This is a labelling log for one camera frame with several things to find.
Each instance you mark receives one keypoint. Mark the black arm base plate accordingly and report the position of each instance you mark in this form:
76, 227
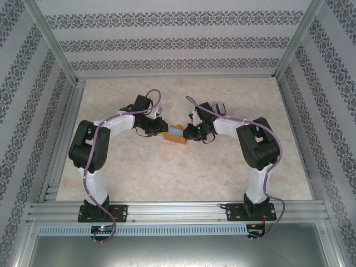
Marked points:
122, 212
232, 212

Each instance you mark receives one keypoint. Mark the small controller circuit board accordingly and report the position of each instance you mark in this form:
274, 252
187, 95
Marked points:
103, 229
256, 231

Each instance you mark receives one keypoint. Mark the grey-blue card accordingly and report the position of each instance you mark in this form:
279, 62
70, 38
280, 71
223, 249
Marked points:
175, 130

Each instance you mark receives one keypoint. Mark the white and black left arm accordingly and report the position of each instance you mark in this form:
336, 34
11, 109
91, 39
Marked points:
97, 186

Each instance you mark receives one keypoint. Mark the aluminium lower frame beam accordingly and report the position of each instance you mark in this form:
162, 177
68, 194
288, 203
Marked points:
23, 244
333, 244

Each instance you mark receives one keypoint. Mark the aluminium frame post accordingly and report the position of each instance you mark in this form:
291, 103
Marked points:
295, 41
55, 41

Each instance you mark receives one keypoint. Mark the grooved aluminium side rail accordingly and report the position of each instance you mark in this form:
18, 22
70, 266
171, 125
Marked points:
62, 139

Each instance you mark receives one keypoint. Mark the orange card holder wallet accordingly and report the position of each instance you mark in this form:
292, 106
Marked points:
178, 140

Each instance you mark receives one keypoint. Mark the grey sheet metal panel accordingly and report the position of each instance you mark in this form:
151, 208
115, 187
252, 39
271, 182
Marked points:
178, 250

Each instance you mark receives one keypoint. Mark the wide aluminium mounting rail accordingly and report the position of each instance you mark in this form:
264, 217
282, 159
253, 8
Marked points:
178, 210

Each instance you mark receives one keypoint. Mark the clear acrylic card box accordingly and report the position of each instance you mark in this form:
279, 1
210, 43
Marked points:
219, 108

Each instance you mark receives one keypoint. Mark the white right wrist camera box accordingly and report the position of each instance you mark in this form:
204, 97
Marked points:
194, 116

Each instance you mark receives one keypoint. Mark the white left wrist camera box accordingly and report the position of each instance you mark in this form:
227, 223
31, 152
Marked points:
157, 111

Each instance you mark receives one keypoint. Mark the aluminium frame cross beam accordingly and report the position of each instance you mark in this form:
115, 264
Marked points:
178, 77

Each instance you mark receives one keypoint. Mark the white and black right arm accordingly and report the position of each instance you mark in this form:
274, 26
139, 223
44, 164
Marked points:
256, 183

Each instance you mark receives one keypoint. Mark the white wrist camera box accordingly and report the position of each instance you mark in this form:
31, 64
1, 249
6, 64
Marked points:
157, 111
194, 116

